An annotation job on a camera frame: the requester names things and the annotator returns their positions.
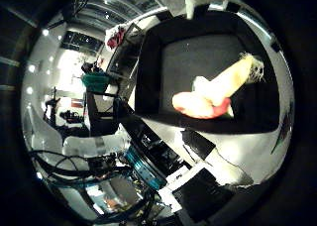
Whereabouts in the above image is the orange shrimp plush toy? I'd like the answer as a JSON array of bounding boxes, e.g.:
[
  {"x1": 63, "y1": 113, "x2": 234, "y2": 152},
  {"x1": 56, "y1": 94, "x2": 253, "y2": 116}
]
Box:
[{"x1": 170, "y1": 91, "x2": 233, "y2": 120}]

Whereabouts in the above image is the black tray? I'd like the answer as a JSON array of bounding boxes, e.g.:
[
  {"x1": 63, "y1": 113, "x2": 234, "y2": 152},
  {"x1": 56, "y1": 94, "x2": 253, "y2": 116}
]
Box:
[{"x1": 134, "y1": 10, "x2": 282, "y2": 135}]

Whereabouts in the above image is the metal shelf unit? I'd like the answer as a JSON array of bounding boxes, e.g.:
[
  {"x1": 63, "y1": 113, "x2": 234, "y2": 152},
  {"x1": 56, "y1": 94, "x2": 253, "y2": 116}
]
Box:
[{"x1": 108, "y1": 22, "x2": 144, "y2": 99}]

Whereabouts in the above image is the teal plastic crate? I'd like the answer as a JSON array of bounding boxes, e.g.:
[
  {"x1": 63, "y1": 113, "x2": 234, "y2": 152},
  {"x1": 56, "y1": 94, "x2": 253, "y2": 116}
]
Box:
[{"x1": 81, "y1": 71, "x2": 111, "y2": 94}]

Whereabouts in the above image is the red cloth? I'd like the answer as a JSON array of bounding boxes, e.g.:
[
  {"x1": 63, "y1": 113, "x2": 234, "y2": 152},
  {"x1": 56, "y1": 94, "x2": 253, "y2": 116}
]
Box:
[{"x1": 106, "y1": 27, "x2": 127, "y2": 51}]

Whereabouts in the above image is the black metal frame cart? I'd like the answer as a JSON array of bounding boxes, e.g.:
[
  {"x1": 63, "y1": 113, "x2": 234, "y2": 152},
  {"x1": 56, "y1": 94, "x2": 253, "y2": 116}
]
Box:
[{"x1": 85, "y1": 89, "x2": 134, "y2": 137}]

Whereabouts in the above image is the black cable bundle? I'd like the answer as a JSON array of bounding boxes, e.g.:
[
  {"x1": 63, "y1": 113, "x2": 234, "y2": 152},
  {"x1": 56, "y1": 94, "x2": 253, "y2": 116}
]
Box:
[{"x1": 29, "y1": 149, "x2": 157, "y2": 221}]

